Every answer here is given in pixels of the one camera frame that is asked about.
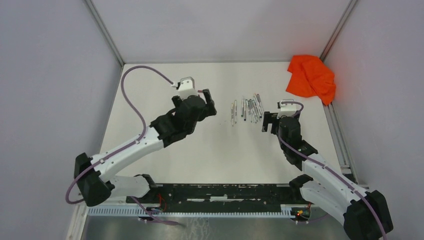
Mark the green capped horizontal marker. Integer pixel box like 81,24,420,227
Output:
233,100,238,125

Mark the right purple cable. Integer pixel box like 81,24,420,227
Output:
277,100,388,240

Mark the aluminium frame rail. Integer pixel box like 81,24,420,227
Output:
76,183,376,208

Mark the purple capped horizontal marker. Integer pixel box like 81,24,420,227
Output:
246,100,255,123

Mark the orange cloth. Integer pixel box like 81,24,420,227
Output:
286,55,336,106

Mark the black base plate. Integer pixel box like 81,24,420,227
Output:
136,183,309,213

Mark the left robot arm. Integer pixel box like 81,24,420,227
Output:
74,89,217,207

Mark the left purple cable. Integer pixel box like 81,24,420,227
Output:
64,65,186,227

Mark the blue capped marker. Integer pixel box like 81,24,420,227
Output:
243,99,248,122

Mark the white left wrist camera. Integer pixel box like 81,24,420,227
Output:
171,76,198,100

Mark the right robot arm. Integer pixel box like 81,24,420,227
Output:
262,111,394,240

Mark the yellow capped marker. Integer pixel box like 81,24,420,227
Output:
253,93,263,118

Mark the white slotted cable duct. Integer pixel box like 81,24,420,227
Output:
87,205,297,219

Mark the black capped horizontal marker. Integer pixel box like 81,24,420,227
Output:
230,103,234,127

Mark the purple cable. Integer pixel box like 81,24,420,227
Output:
277,100,388,240
64,65,186,227

